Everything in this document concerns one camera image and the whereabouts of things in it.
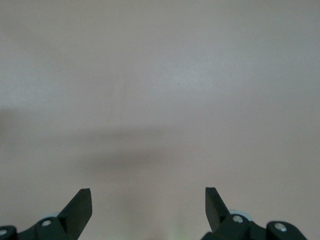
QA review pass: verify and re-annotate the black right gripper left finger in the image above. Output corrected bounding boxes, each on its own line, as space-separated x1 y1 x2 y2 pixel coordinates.
16 188 93 240

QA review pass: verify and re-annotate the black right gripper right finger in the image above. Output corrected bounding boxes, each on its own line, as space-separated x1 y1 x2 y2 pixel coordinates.
201 186 268 240

